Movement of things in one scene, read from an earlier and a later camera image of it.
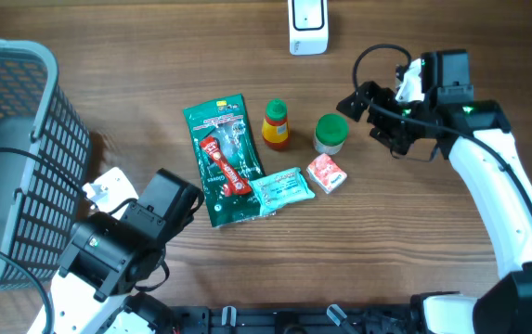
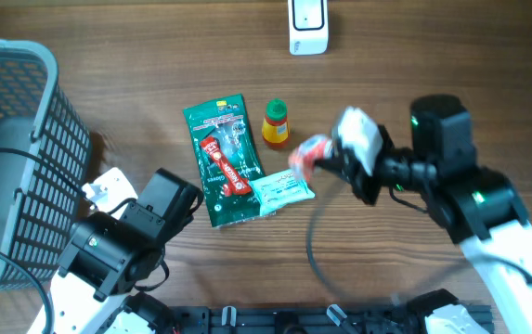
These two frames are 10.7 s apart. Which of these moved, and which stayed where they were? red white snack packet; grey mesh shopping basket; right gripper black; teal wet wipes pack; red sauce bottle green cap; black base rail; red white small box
Moved: right gripper black; red white small box
Stayed: red sauce bottle green cap; teal wet wipes pack; grey mesh shopping basket; red white snack packet; black base rail
